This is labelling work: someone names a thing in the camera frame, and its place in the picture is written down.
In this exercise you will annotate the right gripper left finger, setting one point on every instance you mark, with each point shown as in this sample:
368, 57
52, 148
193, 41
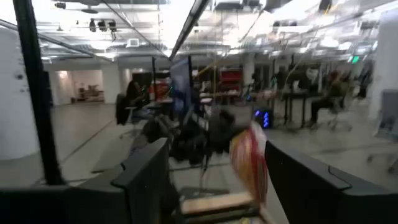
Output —
140, 186

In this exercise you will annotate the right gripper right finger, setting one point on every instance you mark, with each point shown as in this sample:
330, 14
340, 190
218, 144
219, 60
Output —
311, 199

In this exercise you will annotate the red yellow ramen packet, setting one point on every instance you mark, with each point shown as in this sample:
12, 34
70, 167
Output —
248, 161

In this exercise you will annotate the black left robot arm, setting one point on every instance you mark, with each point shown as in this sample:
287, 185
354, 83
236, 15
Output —
192, 140

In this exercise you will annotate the person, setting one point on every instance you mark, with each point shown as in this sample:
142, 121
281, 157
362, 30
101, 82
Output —
326, 102
364, 81
135, 93

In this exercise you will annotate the blue-lit computer tower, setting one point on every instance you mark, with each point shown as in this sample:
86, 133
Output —
263, 118

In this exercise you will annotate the black computer monitor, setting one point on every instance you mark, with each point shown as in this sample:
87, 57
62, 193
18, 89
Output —
181, 84

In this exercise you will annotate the red cabinet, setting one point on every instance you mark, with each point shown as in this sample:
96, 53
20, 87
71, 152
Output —
230, 79

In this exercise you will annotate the green exit sign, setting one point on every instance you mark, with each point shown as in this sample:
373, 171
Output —
355, 59

